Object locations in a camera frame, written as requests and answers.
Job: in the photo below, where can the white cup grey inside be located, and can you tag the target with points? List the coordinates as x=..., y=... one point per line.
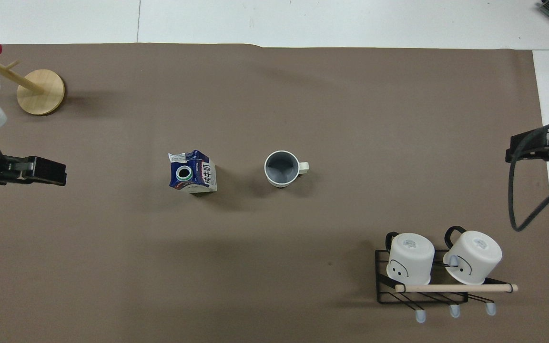
x=281, y=169

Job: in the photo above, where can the blue white milk carton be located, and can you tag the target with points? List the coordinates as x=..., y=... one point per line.
x=203, y=174

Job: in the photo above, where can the wooden cup tree stand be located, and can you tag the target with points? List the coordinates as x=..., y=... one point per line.
x=41, y=93

